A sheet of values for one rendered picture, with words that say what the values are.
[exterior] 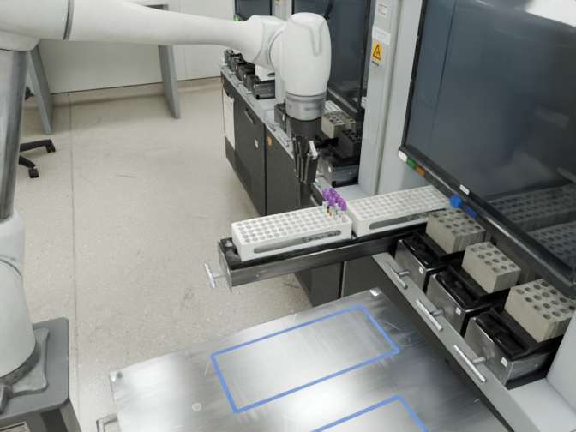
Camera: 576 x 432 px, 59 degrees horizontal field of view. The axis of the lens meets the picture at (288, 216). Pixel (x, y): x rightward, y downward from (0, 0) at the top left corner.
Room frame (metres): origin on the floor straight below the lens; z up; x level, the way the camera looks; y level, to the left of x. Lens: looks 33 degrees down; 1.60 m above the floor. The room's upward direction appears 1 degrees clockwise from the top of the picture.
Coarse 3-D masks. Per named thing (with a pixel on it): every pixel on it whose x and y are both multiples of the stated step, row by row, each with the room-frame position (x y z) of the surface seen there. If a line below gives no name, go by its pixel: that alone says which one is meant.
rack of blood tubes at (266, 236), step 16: (320, 208) 1.15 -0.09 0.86; (240, 224) 1.07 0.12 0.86; (256, 224) 1.07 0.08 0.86; (272, 224) 1.07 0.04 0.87; (288, 224) 1.07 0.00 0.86; (304, 224) 1.07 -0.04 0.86; (320, 224) 1.07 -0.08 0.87; (336, 224) 1.07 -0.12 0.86; (240, 240) 1.00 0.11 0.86; (256, 240) 1.01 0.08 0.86; (272, 240) 1.00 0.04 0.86; (288, 240) 1.08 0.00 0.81; (304, 240) 1.07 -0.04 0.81; (320, 240) 1.05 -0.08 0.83; (336, 240) 1.07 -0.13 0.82; (240, 256) 0.99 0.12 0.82; (256, 256) 0.99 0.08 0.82
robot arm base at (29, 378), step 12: (36, 336) 0.81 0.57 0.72; (48, 336) 0.83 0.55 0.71; (36, 348) 0.75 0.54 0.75; (36, 360) 0.73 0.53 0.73; (12, 372) 0.68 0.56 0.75; (24, 372) 0.70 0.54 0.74; (36, 372) 0.71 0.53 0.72; (0, 384) 0.67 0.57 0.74; (12, 384) 0.68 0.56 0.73; (24, 384) 0.68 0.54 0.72; (36, 384) 0.69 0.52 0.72; (48, 384) 0.70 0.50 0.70; (0, 396) 0.64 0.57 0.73; (12, 396) 0.66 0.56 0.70; (0, 408) 0.62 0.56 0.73
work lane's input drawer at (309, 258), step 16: (224, 240) 1.06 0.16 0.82; (352, 240) 1.07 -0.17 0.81; (368, 240) 1.09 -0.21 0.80; (384, 240) 1.10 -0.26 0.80; (224, 256) 1.01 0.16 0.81; (272, 256) 1.00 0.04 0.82; (288, 256) 1.01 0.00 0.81; (304, 256) 1.02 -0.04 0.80; (320, 256) 1.03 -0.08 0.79; (336, 256) 1.05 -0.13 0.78; (352, 256) 1.06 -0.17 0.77; (208, 272) 1.01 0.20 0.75; (224, 272) 1.01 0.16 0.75; (240, 272) 0.96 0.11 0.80; (256, 272) 0.97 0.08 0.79; (272, 272) 0.99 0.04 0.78; (288, 272) 1.00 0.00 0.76
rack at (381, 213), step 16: (400, 192) 1.24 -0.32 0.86; (416, 192) 1.24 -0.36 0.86; (432, 192) 1.25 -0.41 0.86; (352, 208) 1.15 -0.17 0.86; (368, 208) 1.15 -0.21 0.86; (384, 208) 1.16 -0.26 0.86; (400, 208) 1.15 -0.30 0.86; (416, 208) 1.15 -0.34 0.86; (432, 208) 1.16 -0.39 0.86; (448, 208) 1.18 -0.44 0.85; (352, 224) 1.12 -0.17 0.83; (368, 224) 1.10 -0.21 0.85; (384, 224) 1.16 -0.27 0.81; (400, 224) 1.13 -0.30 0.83
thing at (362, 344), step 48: (240, 336) 0.73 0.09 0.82; (288, 336) 0.73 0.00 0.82; (336, 336) 0.73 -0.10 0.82; (384, 336) 0.73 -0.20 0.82; (144, 384) 0.61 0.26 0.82; (192, 384) 0.61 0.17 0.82; (240, 384) 0.61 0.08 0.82; (288, 384) 0.61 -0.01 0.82; (336, 384) 0.61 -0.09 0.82; (384, 384) 0.62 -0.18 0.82; (432, 384) 0.62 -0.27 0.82
